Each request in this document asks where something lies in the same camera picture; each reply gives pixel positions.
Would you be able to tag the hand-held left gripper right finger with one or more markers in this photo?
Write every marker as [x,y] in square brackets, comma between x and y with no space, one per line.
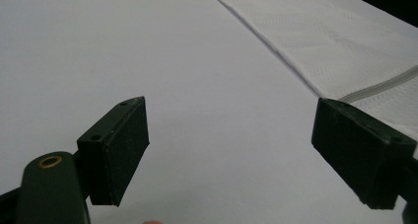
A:
[361,151]

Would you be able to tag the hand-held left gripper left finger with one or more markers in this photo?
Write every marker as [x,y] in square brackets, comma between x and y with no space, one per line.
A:
[113,153]

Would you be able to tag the white towel with grey stripe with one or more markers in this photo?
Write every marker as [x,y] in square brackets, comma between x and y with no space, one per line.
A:
[328,43]

